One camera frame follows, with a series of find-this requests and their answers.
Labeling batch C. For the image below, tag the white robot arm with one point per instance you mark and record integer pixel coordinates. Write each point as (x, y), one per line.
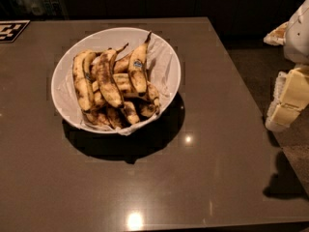
(293, 35)

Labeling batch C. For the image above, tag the stickered banana with long stem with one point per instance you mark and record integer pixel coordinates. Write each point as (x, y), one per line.
(137, 67)

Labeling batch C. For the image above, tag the bottom centre banana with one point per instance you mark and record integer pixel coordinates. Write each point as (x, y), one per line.
(130, 112)

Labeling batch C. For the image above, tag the short middle banana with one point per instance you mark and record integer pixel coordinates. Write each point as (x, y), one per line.
(122, 82)

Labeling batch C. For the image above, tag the banana behind centre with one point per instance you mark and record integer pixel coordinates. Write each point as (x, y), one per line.
(121, 65)

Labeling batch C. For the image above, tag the white bowl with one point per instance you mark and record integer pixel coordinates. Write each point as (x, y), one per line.
(167, 78)

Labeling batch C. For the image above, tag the centre spotted banana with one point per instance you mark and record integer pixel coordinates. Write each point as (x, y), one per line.
(104, 75)

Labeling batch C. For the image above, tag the lower left small banana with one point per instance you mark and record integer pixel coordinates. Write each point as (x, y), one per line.
(98, 97)

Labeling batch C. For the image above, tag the bottom left banana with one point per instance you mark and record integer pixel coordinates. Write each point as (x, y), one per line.
(98, 118)

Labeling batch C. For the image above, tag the black white fiducial marker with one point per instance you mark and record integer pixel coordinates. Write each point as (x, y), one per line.
(10, 30)

